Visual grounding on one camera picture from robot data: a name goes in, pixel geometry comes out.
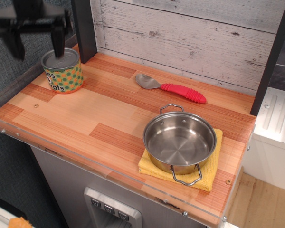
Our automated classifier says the orange object at corner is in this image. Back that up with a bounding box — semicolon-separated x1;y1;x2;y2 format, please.
8;217;33;228

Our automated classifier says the green orange checkered can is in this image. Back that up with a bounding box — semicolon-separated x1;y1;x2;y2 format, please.
41;48;84;94

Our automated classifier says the yellow folded cloth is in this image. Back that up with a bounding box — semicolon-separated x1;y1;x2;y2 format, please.
138;129;223;192

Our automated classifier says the clear acrylic edge guard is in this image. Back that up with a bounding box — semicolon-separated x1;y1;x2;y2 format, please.
0;119;244;228

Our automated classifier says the red handled metal spoon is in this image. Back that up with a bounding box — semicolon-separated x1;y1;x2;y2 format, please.
135;74;207;104

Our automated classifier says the silver steel pan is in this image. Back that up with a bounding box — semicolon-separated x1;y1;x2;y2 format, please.
142;105;217;186

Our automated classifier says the dark cabinet post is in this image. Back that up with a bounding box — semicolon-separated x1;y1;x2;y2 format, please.
71;0;97;63
250;10;285;116

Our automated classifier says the silver dispenser panel with buttons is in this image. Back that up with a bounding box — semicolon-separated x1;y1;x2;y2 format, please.
84;187;143;228

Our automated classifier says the dark left cabinet post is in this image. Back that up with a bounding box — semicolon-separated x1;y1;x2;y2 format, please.
71;0;97;63

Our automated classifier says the white toy sink counter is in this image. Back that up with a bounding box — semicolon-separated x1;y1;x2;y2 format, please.
241;34;285;193

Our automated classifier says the dark right cabinet post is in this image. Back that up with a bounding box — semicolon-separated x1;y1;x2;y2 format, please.
250;10;285;116

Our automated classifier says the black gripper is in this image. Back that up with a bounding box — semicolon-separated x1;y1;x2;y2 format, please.
0;0;73;61

